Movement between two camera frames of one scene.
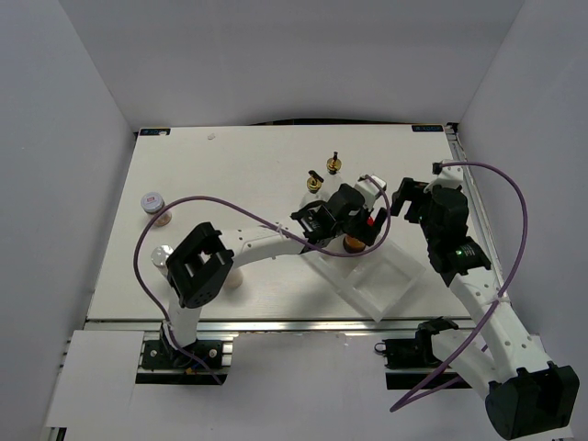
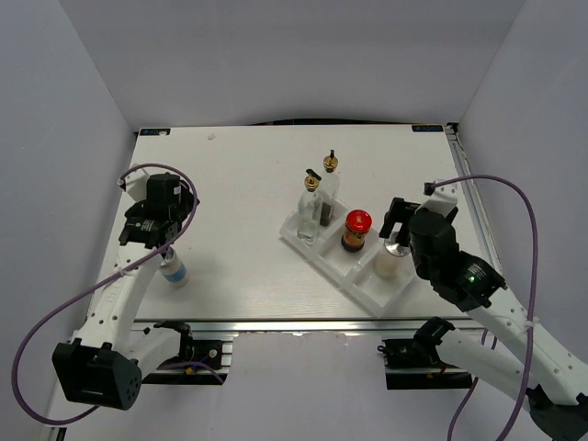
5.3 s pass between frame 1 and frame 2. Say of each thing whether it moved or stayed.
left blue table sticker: stayed
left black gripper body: moved
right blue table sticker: stayed
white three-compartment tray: stayed
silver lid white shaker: moved
